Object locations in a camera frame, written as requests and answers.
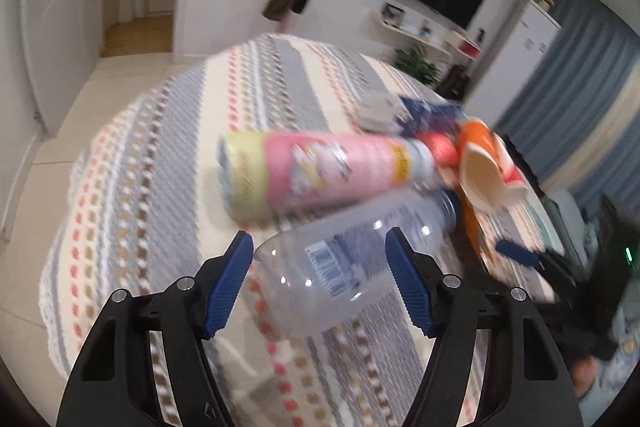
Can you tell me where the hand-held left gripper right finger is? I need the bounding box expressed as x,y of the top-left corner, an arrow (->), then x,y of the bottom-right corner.
385,227 -> 586,427

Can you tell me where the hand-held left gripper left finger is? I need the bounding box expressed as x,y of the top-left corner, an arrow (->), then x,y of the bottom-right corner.
56,230 -> 255,427

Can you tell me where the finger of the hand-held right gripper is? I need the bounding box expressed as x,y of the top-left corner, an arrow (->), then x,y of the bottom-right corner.
495,239 -> 547,270

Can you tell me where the clear plastic bottle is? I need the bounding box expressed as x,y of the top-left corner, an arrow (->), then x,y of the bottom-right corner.
252,189 -> 462,338

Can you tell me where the orange paper cup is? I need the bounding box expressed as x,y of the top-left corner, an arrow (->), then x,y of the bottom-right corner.
457,118 -> 530,212

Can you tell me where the brown shoulder bag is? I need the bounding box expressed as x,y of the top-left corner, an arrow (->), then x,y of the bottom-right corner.
262,0 -> 297,20

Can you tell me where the orange wrapper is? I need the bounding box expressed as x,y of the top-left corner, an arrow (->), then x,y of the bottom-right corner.
460,199 -> 497,267

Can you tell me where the red can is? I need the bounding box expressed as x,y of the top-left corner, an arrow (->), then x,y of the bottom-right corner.
414,131 -> 460,168

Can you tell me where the striped woven blanket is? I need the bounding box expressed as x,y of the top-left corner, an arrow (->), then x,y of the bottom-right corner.
39,33 -> 556,427

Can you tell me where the pink labelled bottle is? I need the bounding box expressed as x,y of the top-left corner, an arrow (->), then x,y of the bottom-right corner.
216,130 -> 441,222

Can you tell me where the blue snack packet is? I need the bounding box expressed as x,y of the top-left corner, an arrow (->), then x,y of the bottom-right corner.
396,96 -> 465,138

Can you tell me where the blue curtain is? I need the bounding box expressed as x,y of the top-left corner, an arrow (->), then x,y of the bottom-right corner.
495,0 -> 640,208

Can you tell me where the green potted plant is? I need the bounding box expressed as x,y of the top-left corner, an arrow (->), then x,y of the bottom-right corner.
392,44 -> 445,88

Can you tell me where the pink white box shelf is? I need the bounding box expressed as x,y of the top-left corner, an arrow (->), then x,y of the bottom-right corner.
444,29 -> 484,58

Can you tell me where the white panelled door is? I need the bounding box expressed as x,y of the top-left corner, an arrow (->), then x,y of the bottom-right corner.
0,0 -> 110,136

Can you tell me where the white low wall shelf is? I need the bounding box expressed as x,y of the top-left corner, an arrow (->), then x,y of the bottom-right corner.
370,14 -> 453,56

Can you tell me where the butterfly picture frame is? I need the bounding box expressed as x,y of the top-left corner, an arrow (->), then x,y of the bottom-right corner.
382,2 -> 406,28

